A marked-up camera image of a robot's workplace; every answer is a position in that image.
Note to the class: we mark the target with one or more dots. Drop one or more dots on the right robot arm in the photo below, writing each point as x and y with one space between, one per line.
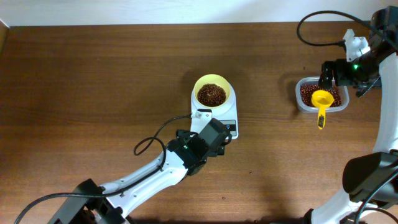
369 183

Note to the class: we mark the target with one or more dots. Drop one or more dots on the yellow measuring scoop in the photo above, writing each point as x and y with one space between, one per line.
322 100

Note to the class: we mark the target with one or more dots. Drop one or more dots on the red beans in container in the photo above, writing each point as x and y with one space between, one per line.
306 92

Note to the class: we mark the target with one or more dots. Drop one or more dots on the white digital kitchen scale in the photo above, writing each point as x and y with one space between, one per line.
226 113

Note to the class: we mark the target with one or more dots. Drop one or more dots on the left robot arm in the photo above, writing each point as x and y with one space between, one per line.
112 202

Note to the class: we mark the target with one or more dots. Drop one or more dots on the yellow plastic bowl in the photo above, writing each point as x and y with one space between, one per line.
212 79

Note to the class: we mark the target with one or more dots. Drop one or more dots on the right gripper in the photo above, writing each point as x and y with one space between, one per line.
342 80

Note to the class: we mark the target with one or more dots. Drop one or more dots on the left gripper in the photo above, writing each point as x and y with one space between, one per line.
219 149

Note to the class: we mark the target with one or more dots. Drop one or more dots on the red beans in bowl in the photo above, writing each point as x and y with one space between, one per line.
211 95

